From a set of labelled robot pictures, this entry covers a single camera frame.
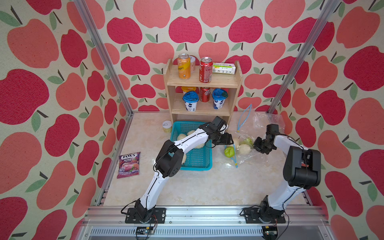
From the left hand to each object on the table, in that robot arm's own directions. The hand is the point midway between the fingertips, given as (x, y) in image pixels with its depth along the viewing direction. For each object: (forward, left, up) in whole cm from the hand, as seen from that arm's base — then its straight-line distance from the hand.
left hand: (232, 145), depth 89 cm
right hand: (+2, -18, -8) cm, 20 cm away
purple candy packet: (-9, +62, -9) cm, 63 cm away
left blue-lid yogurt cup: (+21, +25, +19) cm, 38 cm away
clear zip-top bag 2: (-5, -5, -8) cm, 11 cm away
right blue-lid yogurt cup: (+22, +8, +20) cm, 31 cm away
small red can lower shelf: (+27, +16, +18) cm, 36 cm away
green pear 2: (+6, -13, -4) cm, 15 cm away
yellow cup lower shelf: (+29, +28, +20) cm, 45 cm away
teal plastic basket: (-3, +21, -12) cm, 24 cm away
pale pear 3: (-1, -8, -3) cm, 9 cm away
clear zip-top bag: (+26, -24, -10) cm, 36 cm away
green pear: (-2, +1, -4) cm, 5 cm away
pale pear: (-5, +29, -7) cm, 30 cm away
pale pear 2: (+4, +19, -7) cm, 20 cm away
